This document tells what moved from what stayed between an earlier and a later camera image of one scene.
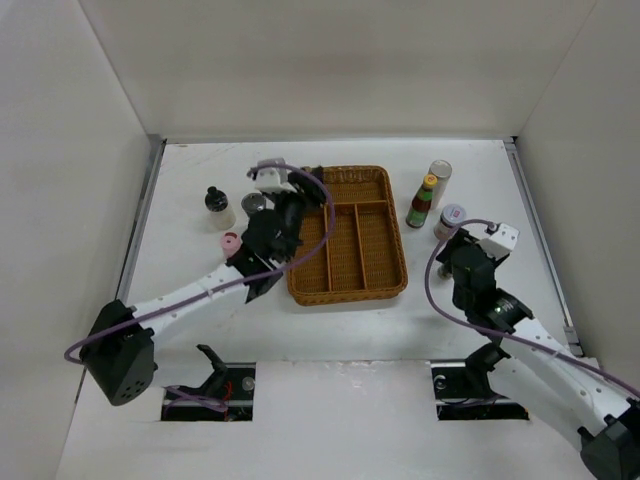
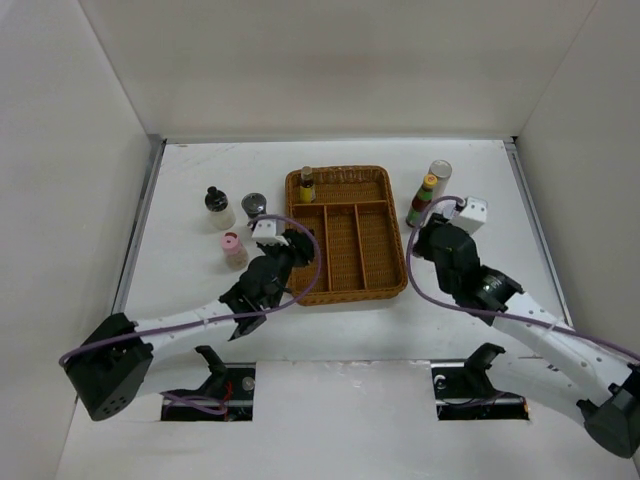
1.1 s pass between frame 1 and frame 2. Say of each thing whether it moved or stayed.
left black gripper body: moved
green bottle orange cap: stayed
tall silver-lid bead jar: stayed
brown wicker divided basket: stayed
